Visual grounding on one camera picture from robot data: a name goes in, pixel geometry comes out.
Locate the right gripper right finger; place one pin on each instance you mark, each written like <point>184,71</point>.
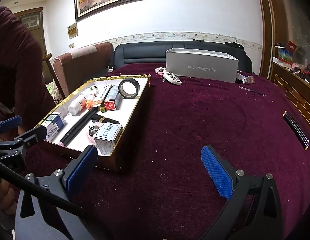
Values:
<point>220,171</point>

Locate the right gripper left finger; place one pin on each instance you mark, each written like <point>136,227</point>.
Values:
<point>78,170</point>

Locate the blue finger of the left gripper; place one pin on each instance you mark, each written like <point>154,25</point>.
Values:
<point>9,124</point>

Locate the black marker pink end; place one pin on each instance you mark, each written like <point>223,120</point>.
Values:
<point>77,127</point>

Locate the blue white barcode box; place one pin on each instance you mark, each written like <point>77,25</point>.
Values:
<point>54,123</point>

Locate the white plastic bottle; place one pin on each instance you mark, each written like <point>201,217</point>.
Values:
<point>77,105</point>

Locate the black marker yellow cap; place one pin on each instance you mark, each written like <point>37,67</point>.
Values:
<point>106,105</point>

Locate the white tube orange cap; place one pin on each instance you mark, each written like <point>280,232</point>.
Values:
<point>90,103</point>

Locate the grey red carton box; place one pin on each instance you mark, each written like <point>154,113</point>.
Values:
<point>115,97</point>

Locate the white green-label pill bottle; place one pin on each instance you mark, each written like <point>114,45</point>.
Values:
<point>90,93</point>

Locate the black tape roll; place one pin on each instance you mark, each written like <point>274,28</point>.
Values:
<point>129,88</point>

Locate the small white label box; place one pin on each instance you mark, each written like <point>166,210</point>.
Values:
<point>106,138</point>

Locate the person in maroon jacket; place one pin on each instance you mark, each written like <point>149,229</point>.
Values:
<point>22,88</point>

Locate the maroon bed blanket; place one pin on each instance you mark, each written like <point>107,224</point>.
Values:
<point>163,189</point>

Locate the white gold-rimmed tray box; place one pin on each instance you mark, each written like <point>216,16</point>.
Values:
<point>128,116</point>

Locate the brown upholstered chair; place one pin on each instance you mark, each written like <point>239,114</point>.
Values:
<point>77,66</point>

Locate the thin ballpoint pen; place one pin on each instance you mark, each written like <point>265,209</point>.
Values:
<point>252,91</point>

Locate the brown cosmetic tube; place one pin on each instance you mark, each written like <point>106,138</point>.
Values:
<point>241,79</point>

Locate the grey red dragonfly shoebox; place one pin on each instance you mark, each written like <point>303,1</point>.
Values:
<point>203,64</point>

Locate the white remote key fob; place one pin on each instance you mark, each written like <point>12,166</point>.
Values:
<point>171,78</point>

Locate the wooden shelf counter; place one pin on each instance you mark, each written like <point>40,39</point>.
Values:
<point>291,78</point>

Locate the black leather sofa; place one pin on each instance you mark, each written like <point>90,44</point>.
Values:
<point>155,52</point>

